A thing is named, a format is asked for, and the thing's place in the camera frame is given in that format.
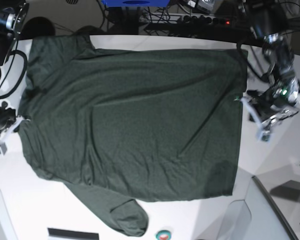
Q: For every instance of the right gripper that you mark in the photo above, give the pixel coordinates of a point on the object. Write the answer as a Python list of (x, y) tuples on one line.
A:
[(7, 116)]

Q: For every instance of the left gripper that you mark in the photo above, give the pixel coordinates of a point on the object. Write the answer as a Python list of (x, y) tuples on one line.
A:
[(270, 111)]

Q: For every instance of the dark green t-shirt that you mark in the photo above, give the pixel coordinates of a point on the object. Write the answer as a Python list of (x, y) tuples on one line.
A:
[(119, 126)]

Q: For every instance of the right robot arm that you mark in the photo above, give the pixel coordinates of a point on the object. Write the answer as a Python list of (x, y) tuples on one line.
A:
[(12, 17)]

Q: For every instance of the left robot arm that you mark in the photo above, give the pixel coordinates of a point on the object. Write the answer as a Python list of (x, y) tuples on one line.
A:
[(268, 21)]

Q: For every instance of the grey power strip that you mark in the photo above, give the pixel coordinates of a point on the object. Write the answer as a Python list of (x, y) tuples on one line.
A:
[(204, 20)]

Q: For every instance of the grey monitor edge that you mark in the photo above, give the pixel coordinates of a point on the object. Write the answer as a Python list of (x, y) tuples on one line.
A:
[(284, 193)]

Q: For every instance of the blue box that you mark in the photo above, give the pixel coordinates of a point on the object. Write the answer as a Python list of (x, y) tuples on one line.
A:
[(135, 3)]

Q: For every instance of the red green emergency button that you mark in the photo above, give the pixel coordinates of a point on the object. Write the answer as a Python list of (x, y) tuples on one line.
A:
[(163, 235)]

